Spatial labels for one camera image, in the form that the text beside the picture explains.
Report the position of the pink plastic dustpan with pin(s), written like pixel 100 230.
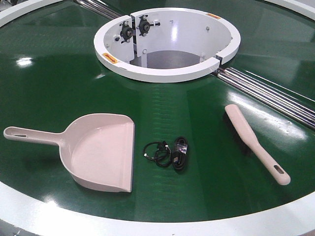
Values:
pixel 96 149

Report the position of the pink hand brush black bristles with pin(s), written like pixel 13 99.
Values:
pixel 248 136

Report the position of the white outer conveyor rim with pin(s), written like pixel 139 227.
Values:
pixel 193 175

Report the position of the orange warning sticker front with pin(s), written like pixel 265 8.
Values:
pixel 110 58

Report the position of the orange warning sticker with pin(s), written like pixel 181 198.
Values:
pixel 213 15
pixel 110 58

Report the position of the orange warning sticker back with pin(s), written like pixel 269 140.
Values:
pixel 213 15

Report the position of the chrome rollers top seam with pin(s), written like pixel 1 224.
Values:
pixel 100 8

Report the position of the white central ring housing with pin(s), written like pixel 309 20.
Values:
pixel 187 45

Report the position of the left black bearing mount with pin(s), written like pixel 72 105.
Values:
pixel 127 32

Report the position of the black bearing mount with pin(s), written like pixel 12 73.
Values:
pixel 127 32
pixel 144 25

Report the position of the right black bearing mount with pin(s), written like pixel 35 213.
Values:
pixel 144 25

